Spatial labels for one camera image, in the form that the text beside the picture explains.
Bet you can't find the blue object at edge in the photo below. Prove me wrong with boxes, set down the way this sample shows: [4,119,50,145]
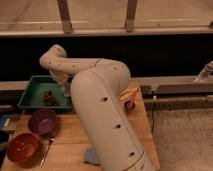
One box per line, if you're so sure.
[0,114,11,131]

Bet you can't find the blue sponge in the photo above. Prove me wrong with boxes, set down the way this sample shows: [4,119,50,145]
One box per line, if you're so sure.
[83,148,99,165]

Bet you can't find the green plastic tray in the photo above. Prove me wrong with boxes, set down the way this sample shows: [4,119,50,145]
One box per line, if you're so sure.
[18,75,72,111]

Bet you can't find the brown pine cone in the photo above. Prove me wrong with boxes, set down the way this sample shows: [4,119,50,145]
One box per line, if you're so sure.
[42,91,58,106]

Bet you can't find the orange red small toy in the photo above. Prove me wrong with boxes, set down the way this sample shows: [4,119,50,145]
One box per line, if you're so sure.
[119,88,138,111]

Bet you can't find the orange bowl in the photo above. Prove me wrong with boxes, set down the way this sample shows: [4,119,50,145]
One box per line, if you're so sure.
[7,133,40,164]

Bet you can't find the white towel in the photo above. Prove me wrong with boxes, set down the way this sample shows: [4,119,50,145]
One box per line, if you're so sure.
[64,82,71,97]

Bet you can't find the purple bowl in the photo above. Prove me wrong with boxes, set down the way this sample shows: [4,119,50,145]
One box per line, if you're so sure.
[28,108,57,135]

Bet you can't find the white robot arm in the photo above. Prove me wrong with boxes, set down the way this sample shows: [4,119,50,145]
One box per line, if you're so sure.
[39,45,155,171]

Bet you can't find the metal spoon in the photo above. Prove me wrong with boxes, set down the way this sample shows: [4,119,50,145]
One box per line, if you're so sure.
[40,137,55,167]

